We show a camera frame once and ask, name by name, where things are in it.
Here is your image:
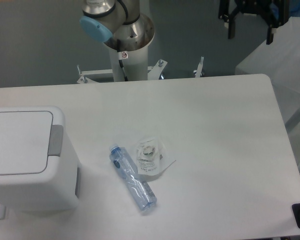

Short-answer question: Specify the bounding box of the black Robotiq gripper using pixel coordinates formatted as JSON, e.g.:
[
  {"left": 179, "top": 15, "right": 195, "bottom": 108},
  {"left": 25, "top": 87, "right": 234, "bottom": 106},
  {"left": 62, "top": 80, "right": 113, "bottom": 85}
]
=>
[{"left": 218, "top": 0, "right": 290, "bottom": 45}]

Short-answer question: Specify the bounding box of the white push-lid trash can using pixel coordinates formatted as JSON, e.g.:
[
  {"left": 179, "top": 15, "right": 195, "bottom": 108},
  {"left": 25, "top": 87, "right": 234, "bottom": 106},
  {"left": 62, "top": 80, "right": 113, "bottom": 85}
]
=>
[{"left": 0, "top": 106, "right": 81, "bottom": 212}]

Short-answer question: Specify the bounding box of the white covered side table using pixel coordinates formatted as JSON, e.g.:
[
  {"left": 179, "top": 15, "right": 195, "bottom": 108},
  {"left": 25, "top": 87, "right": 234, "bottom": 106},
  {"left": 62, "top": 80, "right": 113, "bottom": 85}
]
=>
[{"left": 235, "top": 17, "right": 300, "bottom": 173}]

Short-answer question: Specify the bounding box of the clear plastic wrapper bag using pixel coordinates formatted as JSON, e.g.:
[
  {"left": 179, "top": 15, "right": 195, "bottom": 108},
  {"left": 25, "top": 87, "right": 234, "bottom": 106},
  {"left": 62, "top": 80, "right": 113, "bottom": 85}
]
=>
[{"left": 134, "top": 136, "right": 176, "bottom": 177}]

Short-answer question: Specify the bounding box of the clear plastic water bottle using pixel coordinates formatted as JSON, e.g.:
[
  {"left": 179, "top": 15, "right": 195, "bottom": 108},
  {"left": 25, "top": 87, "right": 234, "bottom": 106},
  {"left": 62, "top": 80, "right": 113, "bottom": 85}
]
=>
[{"left": 109, "top": 144, "right": 157, "bottom": 211}]

